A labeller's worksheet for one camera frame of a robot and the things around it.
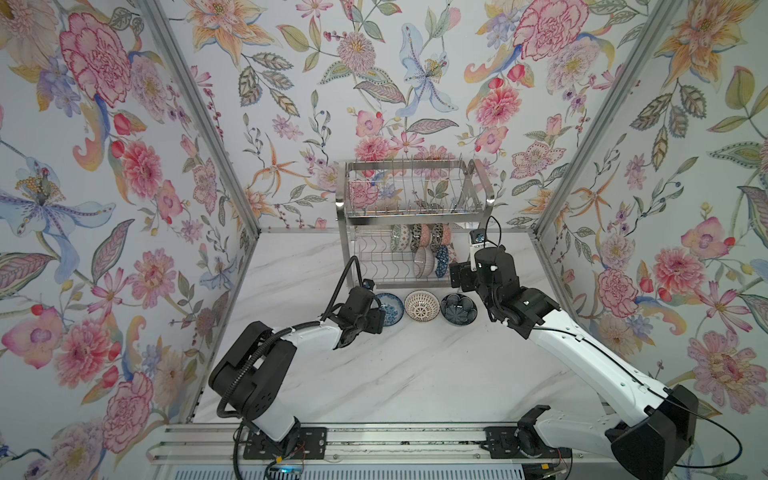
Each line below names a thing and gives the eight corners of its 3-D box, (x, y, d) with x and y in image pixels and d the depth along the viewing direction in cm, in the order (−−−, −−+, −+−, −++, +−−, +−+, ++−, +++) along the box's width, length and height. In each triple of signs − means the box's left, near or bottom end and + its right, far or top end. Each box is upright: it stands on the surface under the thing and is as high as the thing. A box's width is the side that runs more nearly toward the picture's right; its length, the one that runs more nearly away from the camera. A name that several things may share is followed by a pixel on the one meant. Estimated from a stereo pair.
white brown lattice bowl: (405, 321, 96) (405, 316, 94) (404, 296, 102) (404, 290, 100) (439, 321, 96) (441, 316, 94) (436, 296, 103) (437, 290, 100)
